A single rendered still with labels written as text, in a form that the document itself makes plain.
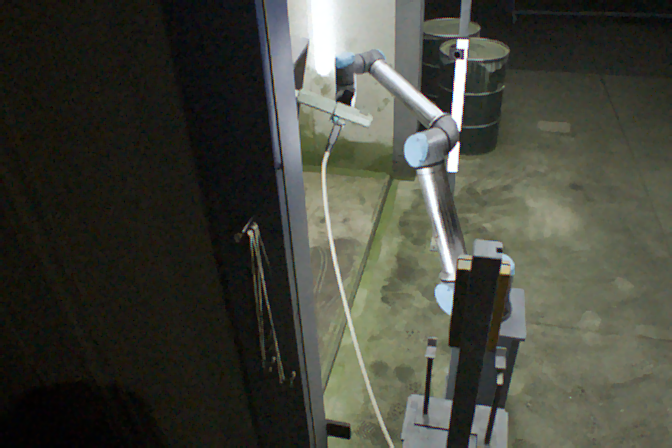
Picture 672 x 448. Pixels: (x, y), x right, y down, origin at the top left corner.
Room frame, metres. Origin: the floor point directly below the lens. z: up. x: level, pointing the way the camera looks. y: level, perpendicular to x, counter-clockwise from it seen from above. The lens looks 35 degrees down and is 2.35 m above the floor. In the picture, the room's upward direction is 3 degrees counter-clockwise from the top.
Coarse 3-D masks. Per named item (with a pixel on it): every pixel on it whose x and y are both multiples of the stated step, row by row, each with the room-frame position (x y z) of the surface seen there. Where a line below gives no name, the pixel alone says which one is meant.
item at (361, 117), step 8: (296, 96) 2.04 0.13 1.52; (304, 96) 2.02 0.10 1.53; (312, 96) 2.02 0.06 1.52; (320, 96) 2.04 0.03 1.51; (304, 104) 2.02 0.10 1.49; (312, 104) 2.01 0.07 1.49; (320, 104) 2.01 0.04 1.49; (328, 104) 2.00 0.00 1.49; (328, 112) 2.01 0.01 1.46; (336, 112) 1.99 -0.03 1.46; (344, 112) 1.99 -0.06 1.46; (352, 112) 1.99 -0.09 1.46; (360, 112) 2.00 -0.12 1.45; (344, 120) 1.99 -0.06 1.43; (352, 120) 1.99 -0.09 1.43; (360, 120) 1.98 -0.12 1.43; (368, 120) 1.97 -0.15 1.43; (336, 128) 2.00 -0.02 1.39; (368, 128) 1.98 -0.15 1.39; (336, 136) 2.00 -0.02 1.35; (328, 144) 2.01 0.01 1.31; (328, 152) 2.01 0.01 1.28
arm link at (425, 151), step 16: (432, 128) 1.88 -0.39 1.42; (416, 144) 1.80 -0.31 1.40; (432, 144) 1.80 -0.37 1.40; (448, 144) 1.83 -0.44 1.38; (416, 160) 1.78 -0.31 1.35; (432, 160) 1.77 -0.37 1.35; (432, 176) 1.75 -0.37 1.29; (432, 192) 1.73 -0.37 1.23; (448, 192) 1.74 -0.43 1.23; (432, 208) 1.72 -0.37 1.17; (448, 208) 1.71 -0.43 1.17; (432, 224) 1.71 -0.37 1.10; (448, 224) 1.68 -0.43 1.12; (448, 240) 1.65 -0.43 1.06; (448, 256) 1.63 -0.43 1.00; (448, 272) 1.61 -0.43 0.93; (448, 288) 1.57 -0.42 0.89; (448, 304) 1.56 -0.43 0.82
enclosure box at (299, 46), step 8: (296, 40) 2.36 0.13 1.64; (304, 40) 2.37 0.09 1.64; (296, 48) 2.26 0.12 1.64; (304, 48) 2.29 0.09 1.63; (296, 56) 2.17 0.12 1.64; (304, 56) 2.41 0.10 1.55; (296, 64) 2.42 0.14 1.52; (304, 64) 2.41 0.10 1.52; (296, 72) 2.42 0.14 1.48; (304, 72) 2.38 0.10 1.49; (296, 80) 2.42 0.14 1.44; (296, 88) 2.42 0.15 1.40; (296, 104) 2.42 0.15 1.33
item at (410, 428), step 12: (420, 396) 1.15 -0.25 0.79; (408, 420) 1.06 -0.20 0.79; (408, 432) 1.01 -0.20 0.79; (420, 432) 1.01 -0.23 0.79; (432, 432) 1.01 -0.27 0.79; (444, 432) 1.01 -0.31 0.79; (408, 444) 0.97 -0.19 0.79; (420, 444) 0.97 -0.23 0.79; (432, 444) 0.97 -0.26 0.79; (444, 444) 0.96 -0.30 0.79
